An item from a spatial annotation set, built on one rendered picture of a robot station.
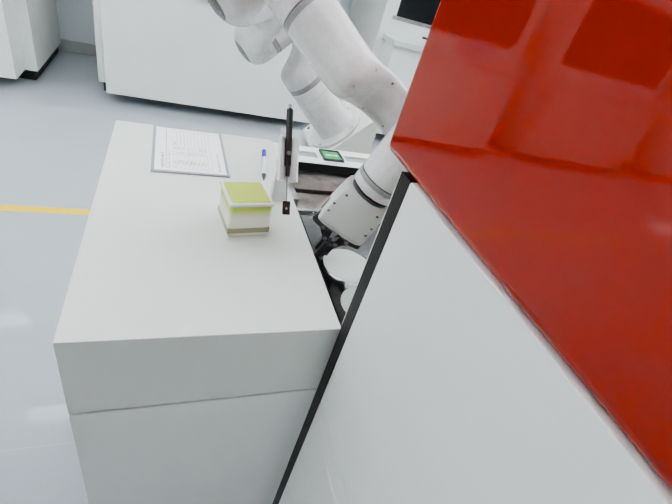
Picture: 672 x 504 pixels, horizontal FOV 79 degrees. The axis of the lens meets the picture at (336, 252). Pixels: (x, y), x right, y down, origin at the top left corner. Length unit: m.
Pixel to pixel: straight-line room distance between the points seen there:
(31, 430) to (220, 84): 2.79
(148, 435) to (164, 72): 3.18
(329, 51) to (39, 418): 1.41
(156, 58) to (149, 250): 3.03
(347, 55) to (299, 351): 0.44
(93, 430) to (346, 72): 0.63
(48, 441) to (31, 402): 0.16
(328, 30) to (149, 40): 2.99
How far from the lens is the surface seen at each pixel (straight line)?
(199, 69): 3.65
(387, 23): 4.11
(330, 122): 1.36
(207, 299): 0.60
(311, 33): 0.69
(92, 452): 0.77
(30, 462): 1.61
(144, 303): 0.59
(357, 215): 0.73
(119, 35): 3.63
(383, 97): 0.75
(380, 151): 0.68
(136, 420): 0.70
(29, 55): 4.03
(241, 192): 0.70
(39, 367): 1.79
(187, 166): 0.89
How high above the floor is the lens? 1.39
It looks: 35 degrees down
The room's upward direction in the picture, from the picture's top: 18 degrees clockwise
